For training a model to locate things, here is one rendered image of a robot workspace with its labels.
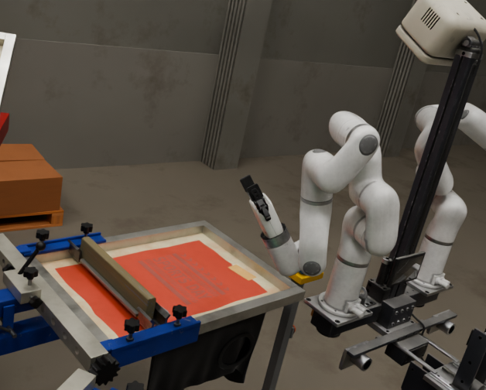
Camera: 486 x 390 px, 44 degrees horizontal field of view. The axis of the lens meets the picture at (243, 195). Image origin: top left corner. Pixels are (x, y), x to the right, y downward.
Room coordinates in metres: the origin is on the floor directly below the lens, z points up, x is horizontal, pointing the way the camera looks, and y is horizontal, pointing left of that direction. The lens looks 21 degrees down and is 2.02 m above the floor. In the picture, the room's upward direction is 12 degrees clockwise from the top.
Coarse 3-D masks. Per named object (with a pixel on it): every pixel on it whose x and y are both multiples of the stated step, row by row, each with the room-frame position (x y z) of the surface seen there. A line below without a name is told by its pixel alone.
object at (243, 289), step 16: (224, 272) 1.93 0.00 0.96; (160, 288) 1.74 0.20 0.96; (240, 288) 1.85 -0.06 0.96; (256, 288) 1.87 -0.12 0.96; (96, 304) 1.56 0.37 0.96; (112, 304) 1.58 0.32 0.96; (160, 304) 1.64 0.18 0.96; (176, 304) 1.66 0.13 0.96; (192, 304) 1.68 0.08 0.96; (208, 304) 1.70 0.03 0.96; (224, 304) 1.72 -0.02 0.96; (112, 320) 1.50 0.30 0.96
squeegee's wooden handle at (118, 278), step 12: (84, 240) 1.76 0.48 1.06; (84, 252) 1.75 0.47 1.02; (96, 252) 1.70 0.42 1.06; (96, 264) 1.69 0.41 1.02; (108, 264) 1.64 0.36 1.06; (108, 276) 1.64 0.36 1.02; (120, 276) 1.59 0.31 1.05; (120, 288) 1.59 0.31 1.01; (132, 288) 1.54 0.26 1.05; (144, 288) 1.54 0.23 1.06; (132, 300) 1.54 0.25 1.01; (144, 300) 1.50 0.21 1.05
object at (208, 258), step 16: (128, 256) 1.90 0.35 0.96; (144, 256) 1.92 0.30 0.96; (192, 256) 2.00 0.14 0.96; (208, 256) 2.03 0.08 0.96; (64, 272) 1.70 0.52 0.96; (80, 272) 1.72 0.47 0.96; (128, 272) 1.79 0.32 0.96; (144, 272) 1.81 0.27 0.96; (80, 288) 1.63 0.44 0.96; (96, 288) 1.65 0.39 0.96
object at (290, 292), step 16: (192, 224) 2.20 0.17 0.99; (208, 224) 2.24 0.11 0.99; (112, 240) 1.93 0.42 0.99; (128, 240) 1.97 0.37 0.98; (144, 240) 2.02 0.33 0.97; (160, 240) 2.07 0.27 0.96; (224, 240) 2.13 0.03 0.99; (48, 256) 1.74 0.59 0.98; (64, 256) 1.79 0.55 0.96; (240, 256) 2.05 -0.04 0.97; (256, 256) 2.05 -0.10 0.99; (48, 272) 1.63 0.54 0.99; (272, 272) 1.95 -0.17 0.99; (288, 288) 1.87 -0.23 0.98; (240, 304) 1.69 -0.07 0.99; (256, 304) 1.71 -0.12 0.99; (272, 304) 1.75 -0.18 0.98; (288, 304) 1.81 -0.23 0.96; (80, 320) 1.42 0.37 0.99; (208, 320) 1.56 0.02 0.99; (224, 320) 1.60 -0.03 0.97; (240, 320) 1.65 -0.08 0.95; (96, 336) 1.37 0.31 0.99
